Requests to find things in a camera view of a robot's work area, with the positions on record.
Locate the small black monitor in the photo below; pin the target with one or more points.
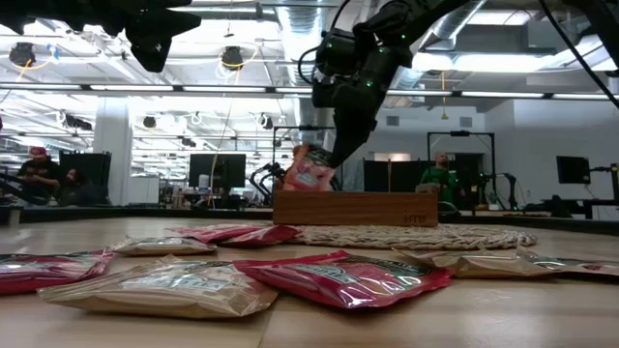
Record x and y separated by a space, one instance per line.
573 170

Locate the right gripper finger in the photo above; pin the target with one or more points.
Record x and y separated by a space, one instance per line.
355 123

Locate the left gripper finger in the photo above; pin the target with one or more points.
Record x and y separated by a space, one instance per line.
176 21

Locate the white building column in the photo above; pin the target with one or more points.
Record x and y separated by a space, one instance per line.
113 145

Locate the black tall cabinet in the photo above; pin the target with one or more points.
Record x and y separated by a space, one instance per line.
92 169

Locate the black desk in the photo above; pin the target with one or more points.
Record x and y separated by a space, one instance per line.
590 203

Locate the long ceiling light rail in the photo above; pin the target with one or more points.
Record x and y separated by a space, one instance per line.
130 88

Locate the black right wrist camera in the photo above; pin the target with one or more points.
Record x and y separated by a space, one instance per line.
336 53

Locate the black gantry frame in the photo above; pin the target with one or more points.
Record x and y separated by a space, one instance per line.
459 133
290 128

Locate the orange tea packet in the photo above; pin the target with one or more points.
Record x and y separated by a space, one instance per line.
307 174

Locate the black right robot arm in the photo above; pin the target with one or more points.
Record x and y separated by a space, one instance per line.
421 14

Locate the grey bin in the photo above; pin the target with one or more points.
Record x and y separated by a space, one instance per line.
9 215

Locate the red tea packet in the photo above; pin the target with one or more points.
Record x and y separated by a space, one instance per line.
208 233
263 237
43 273
343 282

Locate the grey wall vent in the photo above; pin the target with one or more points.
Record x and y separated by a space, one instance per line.
392 121
465 122

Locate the black partition screen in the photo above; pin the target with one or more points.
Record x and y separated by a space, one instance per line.
401 176

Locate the round woven placemat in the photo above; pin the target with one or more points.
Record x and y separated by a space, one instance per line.
411 238

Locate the white plastic bottle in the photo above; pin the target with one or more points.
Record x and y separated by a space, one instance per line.
204 182

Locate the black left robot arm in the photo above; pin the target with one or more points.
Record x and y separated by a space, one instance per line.
29 12

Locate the black background robot arm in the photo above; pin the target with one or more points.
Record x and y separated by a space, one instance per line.
505 181
273 170

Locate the black table frame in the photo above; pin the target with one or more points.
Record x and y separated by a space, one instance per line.
145 212

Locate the large black computer monitor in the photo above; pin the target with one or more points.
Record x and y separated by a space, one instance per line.
217 170

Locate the beige tea packet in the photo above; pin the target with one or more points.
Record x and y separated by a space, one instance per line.
159 246
479 266
580 265
159 290

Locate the wooden tea organizer box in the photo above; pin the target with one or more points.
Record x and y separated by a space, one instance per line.
355 209

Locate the black round ceiling speaker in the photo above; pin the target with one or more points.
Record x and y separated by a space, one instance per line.
150 122

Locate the person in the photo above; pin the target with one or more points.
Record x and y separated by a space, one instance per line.
38 176
441 179
75 188

